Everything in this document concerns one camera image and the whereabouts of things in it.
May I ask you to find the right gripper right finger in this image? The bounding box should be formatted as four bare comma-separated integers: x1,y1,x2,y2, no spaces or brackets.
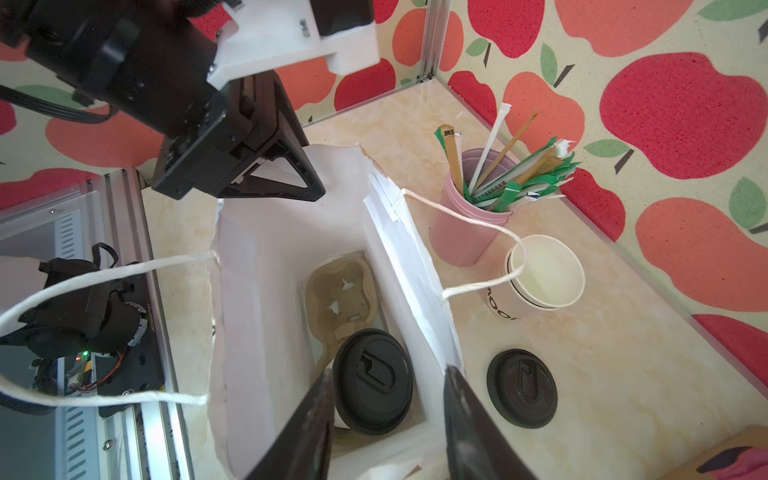
443,366,536,479

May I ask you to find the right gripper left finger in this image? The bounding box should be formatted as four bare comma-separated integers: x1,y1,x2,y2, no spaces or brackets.
246,370,335,480

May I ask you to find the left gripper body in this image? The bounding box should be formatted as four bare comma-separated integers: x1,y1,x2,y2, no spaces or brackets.
1,1,282,199

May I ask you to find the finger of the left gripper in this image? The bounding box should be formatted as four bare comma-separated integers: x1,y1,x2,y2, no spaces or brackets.
218,71,326,202

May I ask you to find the white paper coffee cup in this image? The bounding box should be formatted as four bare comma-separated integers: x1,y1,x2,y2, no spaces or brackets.
331,328,416,436

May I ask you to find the black cup lid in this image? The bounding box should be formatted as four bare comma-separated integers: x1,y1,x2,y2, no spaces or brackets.
331,328,416,436

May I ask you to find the single cardboard cup carrier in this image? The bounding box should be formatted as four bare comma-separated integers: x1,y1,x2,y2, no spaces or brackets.
305,253,379,368

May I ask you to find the white patterned gift bag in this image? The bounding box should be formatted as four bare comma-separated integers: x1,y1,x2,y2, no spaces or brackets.
0,142,529,480

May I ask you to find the stack of black lids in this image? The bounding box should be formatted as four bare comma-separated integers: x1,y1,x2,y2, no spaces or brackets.
486,349,558,429

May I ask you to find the stack of white paper cups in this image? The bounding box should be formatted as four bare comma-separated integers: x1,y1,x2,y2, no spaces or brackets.
483,234,586,320

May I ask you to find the pink straw holder cup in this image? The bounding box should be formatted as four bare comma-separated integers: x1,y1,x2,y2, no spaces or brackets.
429,173,514,267

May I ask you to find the pink napkin stack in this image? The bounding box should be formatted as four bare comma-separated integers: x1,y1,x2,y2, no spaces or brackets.
696,446,767,480

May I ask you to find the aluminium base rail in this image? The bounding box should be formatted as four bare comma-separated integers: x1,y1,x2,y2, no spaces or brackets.
1,170,193,479

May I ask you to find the left frame post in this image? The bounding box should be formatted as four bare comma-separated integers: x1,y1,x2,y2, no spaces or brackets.
417,0,451,82

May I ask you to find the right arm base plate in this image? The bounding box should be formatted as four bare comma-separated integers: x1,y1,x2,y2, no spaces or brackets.
1,242,165,397

